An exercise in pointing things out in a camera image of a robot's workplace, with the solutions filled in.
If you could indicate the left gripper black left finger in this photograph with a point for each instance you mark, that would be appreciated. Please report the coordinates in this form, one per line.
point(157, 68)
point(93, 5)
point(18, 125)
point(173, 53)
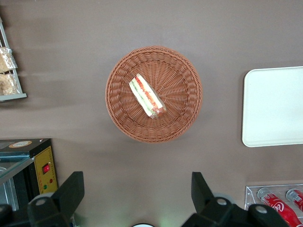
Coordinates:
point(64, 201)

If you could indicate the tray of packaged crackers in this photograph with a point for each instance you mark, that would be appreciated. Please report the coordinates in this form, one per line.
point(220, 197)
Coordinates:
point(11, 97)

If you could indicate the clear acrylic bottle rack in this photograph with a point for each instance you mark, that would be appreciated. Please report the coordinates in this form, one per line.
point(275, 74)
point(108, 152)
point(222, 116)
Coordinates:
point(251, 194)

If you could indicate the clear bag of crackers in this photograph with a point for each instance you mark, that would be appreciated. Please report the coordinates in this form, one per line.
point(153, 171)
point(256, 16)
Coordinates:
point(8, 84)
point(6, 60)

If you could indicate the red cola bottle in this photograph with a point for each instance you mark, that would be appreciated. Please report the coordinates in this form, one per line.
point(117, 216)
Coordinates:
point(296, 197)
point(279, 206)

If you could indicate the cream plastic tray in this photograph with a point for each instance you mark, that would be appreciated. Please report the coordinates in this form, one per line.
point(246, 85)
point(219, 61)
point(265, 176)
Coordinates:
point(274, 106)

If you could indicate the triangle sandwich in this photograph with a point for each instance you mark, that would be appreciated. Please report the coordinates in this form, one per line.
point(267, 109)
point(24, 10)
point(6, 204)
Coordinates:
point(146, 95)

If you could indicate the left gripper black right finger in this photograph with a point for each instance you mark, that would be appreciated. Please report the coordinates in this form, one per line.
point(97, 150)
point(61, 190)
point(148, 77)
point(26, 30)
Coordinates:
point(208, 208)

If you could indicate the brown round wicker basket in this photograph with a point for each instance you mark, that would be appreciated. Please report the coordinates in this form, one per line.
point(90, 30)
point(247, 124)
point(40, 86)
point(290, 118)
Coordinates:
point(180, 78)

